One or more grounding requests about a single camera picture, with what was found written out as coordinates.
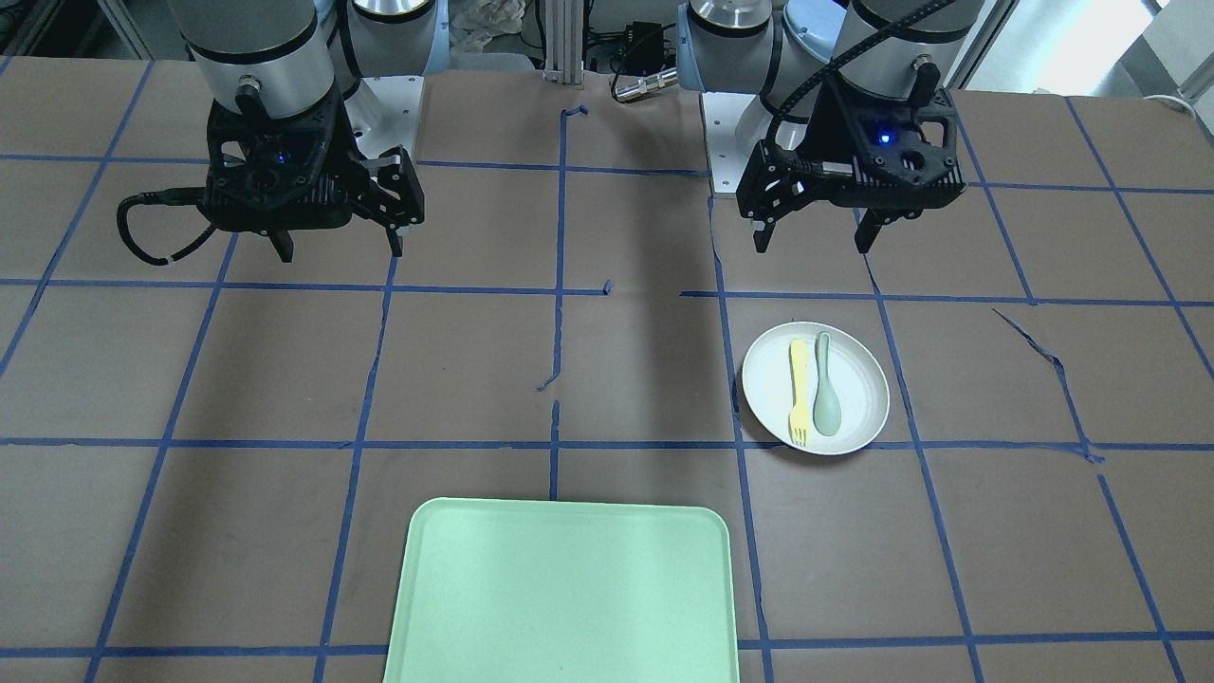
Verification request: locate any silver cable connector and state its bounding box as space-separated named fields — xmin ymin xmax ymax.
xmin=611 ymin=66 xmax=679 ymax=104

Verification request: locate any white round plate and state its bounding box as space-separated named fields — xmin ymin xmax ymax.
xmin=741 ymin=323 xmax=892 ymax=455

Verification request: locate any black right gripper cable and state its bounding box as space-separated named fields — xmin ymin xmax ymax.
xmin=117 ymin=188 xmax=219 ymax=268

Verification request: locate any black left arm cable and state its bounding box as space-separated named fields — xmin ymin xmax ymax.
xmin=765 ymin=0 xmax=978 ymax=181

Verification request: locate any light green tray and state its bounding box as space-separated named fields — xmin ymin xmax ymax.
xmin=382 ymin=497 xmax=741 ymax=682

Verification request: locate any yellow plastic fork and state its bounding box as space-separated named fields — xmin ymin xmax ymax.
xmin=788 ymin=338 xmax=812 ymax=446

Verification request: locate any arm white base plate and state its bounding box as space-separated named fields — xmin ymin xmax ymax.
xmin=346 ymin=75 xmax=425 ymax=158
xmin=700 ymin=92 xmax=770 ymax=198

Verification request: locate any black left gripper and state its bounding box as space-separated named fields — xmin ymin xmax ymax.
xmin=736 ymin=72 xmax=968 ymax=255

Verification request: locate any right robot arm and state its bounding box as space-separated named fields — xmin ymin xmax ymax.
xmin=163 ymin=1 xmax=450 ymax=263

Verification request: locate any aluminium profile post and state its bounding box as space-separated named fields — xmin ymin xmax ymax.
xmin=537 ymin=0 xmax=588 ymax=89

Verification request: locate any pale green plastic spoon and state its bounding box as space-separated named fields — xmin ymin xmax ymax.
xmin=812 ymin=332 xmax=843 ymax=436

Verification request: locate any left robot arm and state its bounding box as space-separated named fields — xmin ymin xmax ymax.
xmin=675 ymin=1 xmax=981 ymax=254

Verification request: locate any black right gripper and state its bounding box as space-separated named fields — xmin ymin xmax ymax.
xmin=202 ymin=81 xmax=425 ymax=264

